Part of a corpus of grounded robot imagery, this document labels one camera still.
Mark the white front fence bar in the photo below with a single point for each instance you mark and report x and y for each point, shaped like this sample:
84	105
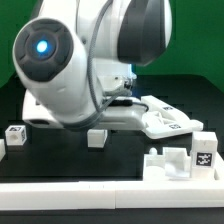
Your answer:
111	195

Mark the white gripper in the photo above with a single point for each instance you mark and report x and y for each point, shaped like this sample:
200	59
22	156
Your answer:
122	118

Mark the white chair back frame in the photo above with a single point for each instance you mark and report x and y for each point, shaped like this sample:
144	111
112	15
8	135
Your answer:
163	120

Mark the white fence bar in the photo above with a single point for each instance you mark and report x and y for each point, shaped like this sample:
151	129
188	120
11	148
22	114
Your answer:
219	168
111	195

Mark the small white cube block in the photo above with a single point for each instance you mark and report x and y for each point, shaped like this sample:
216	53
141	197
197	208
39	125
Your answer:
16	135

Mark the white chair seat block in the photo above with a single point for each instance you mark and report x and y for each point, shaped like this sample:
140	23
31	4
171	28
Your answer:
172	164

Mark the white right fence bar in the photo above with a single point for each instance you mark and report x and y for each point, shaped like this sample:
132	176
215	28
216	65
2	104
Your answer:
219	168

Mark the white fence piece left edge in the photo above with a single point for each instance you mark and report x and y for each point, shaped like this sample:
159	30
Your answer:
2	149

